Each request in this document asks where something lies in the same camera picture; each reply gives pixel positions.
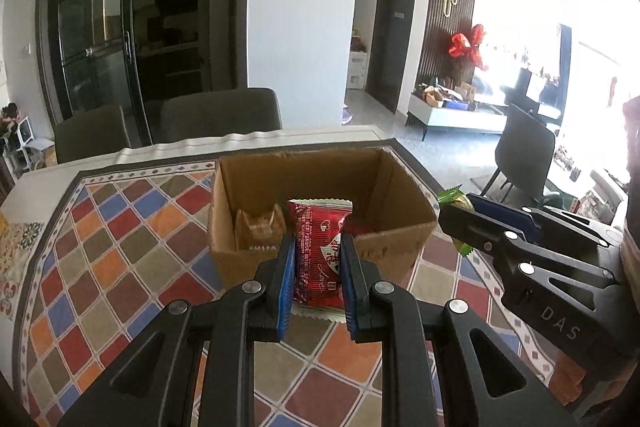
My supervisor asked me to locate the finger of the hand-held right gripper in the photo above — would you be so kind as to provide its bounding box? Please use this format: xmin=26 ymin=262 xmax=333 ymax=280
xmin=466 ymin=192 xmax=622 ymax=254
xmin=438 ymin=203 xmax=617 ymax=294

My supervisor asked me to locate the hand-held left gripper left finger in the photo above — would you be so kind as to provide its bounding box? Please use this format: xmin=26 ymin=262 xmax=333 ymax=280
xmin=57 ymin=234 xmax=297 ymax=427

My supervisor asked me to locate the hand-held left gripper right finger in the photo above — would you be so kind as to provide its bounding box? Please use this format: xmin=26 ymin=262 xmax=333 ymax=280
xmin=341 ymin=234 xmax=571 ymax=427

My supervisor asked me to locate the small green snack packet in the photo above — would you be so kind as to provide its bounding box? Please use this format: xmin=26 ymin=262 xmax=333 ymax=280
xmin=437 ymin=187 xmax=476 ymax=255

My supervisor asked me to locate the red white-edged snack packet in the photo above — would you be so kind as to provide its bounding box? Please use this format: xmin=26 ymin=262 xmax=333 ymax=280
xmin=286 ymin=198 xmax=353 ymax=323

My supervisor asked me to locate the brown cardboard box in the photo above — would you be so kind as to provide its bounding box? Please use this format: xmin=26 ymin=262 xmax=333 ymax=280
xmin=207 ymin=146 xmax=440 ymax=295

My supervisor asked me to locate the maroon striped cracker packet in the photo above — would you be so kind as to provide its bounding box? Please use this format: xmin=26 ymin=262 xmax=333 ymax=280
xmin=235 ymin=203 xmax=287 ymax=251

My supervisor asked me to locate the dark lounge chair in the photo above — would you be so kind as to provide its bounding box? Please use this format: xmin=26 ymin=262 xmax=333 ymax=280
xmin=482 ymin=104 xmax=557 ymax=202

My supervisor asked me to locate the white low cabinet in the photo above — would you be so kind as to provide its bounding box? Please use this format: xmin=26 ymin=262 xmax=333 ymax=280
xmin=406 ymin=92 xmax=508 ymax=142

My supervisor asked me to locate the colourful diamond-patterned tablecloth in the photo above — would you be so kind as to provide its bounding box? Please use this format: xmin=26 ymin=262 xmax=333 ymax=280
xmin=0 ymin=127 xmax=601 ymax=427

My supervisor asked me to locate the red bow decoration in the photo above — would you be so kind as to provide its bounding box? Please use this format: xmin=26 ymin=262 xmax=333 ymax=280
xmin=448 ymin=24 xmax=491 ymax=70

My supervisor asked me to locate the grey dining chair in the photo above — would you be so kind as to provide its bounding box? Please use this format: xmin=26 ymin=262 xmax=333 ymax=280
xmin=54 ymin=104 xmax=132 ymax=164
xmin=160 ymin=88 xmax=283 ymax=145

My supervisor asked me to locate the white drawer shelf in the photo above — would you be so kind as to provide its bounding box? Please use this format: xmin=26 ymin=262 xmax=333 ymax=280
xmin=347 ymin=52 xmax=369 ymax=90

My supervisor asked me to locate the dark interior door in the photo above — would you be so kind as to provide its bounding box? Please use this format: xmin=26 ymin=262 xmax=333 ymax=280
xmin=365 ymin=0 xmax=421 ymax=115

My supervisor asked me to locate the white small chair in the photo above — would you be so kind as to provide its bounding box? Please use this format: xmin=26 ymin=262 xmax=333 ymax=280
xmin=14 ymin=117 xmax=35 ymax=160

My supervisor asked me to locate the black-framed glass door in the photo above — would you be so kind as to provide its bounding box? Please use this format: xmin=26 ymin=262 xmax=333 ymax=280
xmin=37 ymin=0 xmax=241 ymax=142

